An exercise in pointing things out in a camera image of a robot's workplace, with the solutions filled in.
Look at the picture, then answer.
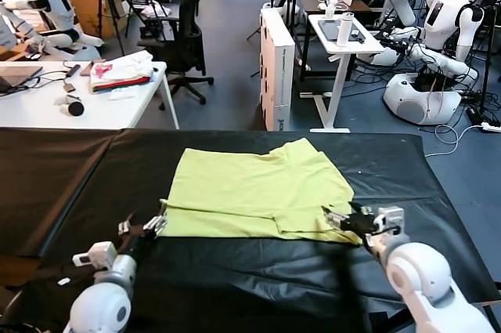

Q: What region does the white humanoid robot round base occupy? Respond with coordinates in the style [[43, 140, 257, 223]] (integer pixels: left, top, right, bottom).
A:
[[367, 0, 488, 127]]

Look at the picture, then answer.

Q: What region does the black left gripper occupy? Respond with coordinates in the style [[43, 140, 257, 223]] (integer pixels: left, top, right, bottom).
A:
[[116, 207, 169, 262]]

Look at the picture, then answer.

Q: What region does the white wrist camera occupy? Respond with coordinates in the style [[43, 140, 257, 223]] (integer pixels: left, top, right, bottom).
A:
[[373, 205, 405, 237], [72, 241, 118, 270]]

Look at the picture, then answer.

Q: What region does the black plastic table cover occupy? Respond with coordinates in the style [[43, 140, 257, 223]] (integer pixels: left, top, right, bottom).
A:
[[0, 126, 126, 259], [11, 128, 501, 333]]

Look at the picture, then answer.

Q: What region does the black camera tripod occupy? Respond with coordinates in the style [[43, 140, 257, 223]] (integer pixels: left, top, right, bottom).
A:
[[93, 0, 137, 56], [128, 0, 175, 38]]

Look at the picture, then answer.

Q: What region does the black stand pole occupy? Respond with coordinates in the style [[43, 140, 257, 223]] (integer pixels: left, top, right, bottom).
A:
[[467, 0, 501, 122]]

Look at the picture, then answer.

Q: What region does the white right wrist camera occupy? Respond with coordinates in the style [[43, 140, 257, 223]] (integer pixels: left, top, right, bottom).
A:
[[373, 205, 405, 237]]

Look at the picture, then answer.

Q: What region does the tall white carton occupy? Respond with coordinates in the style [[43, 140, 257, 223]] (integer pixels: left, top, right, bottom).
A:
[[258, 7, 297, 133]]

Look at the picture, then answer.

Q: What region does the white tissue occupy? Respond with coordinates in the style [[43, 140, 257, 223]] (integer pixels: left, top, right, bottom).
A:
[[107, 89, 137, 102]]

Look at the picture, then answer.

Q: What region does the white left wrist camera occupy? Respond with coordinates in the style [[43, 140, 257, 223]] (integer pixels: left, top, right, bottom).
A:
[[72, 241, 118, 270]]

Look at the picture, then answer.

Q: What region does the white standing desk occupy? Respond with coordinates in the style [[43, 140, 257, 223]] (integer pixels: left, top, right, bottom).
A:
[[299, 13, 387, 134]]

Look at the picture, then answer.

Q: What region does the red folded garment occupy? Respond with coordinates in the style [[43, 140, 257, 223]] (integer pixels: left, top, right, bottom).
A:
[[93, 76, 153, 90]]

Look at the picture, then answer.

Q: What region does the white robot with black panel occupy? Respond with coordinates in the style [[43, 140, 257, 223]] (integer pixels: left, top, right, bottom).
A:
[[0, 0, 106, 63]]

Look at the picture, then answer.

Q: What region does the green folded garment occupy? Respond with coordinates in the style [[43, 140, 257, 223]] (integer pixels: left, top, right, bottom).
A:
[[92, 82, 149, 95]]

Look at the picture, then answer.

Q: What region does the white water bottle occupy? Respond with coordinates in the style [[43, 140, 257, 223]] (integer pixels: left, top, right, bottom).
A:
[[337, 12, 354, 48]]

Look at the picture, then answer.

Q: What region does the small white device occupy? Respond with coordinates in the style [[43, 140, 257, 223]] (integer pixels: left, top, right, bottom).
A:
[[53, 93, 81, 107]]

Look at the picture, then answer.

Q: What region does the yellow-green t-shirt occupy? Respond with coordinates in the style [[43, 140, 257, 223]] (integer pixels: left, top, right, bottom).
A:
[[158, 137, 363, 247]]

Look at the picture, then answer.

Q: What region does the dark grey tablet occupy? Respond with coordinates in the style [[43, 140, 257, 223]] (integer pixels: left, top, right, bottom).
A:
[[317, 18, 367, 44]]

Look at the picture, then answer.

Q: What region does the black office chair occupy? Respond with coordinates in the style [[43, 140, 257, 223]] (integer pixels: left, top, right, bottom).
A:
[[136, 0, 215, 112]]

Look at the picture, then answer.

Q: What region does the black power brick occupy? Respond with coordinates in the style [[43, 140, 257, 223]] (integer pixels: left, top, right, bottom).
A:
[[465, 107, 485, 125]]

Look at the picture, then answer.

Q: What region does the white floor cable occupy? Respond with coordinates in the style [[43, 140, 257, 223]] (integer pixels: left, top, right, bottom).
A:
[[424, 124, 486, 158]]

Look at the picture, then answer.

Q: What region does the white work table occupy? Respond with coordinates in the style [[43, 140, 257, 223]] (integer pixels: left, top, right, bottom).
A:
[[0, 60, 181, 132]]

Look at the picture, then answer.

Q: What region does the grey laptop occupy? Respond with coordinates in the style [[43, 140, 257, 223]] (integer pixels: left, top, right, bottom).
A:
[[0, 65, 44, 95]]

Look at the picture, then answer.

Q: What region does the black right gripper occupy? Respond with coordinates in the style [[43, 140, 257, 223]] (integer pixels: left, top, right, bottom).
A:
[[323, 201, 380, 235]]

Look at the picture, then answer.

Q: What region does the brown cardboard box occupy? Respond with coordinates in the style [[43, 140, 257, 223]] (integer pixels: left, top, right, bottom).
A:
[[64, 0, 131, 40]]

